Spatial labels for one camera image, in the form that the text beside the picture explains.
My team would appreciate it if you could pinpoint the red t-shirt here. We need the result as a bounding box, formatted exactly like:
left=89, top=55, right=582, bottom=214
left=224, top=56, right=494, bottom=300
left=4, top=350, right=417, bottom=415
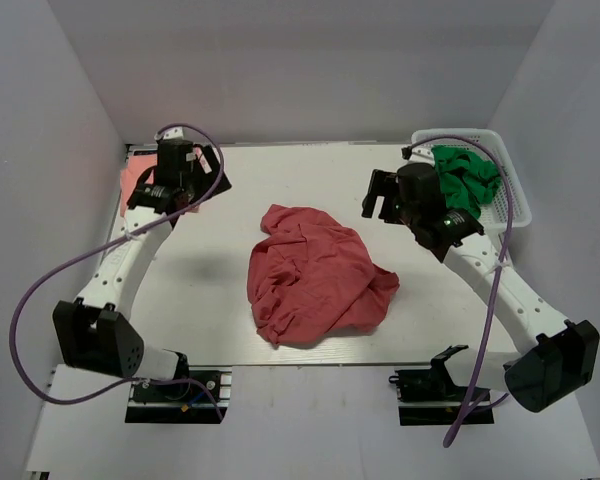
left=246, top=204, right=400, bottom=346

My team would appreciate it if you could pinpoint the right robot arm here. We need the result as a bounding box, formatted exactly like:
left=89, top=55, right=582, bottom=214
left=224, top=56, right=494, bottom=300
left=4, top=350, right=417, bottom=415
left=362, top=162, right=600, bottom=413

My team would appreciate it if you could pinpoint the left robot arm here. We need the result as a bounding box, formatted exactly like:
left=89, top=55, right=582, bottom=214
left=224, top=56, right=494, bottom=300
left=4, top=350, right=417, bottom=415
left=52, top=139, right=197, bottom=399

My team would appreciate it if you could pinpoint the folded pink t-shirt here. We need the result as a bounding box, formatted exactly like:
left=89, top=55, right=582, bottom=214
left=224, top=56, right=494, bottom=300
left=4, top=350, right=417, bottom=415
left=119, top=152, right=189, bottom=218

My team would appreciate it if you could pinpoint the green t-shirt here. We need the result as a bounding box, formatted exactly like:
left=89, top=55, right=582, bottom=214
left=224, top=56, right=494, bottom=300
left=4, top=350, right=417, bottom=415
left=431, top=145, right=502, bottom=220

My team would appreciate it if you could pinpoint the white plastic basket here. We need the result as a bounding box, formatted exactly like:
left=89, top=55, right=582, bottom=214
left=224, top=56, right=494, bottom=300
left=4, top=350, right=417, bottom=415
left=410, top=128, right=532, bottom=235

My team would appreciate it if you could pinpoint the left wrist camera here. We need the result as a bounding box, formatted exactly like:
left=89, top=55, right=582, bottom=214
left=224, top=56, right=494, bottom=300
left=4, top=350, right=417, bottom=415
left=154, top=125, right=185, bottom=143

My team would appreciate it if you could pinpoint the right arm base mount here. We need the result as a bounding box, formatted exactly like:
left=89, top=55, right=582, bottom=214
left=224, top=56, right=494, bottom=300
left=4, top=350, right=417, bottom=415
left=388, top=345, right=468, bottom=427

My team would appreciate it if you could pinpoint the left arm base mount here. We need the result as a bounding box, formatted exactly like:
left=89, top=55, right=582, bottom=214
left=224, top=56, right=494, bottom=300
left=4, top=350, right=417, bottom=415
left=125, top=367, right=232, bottom=425

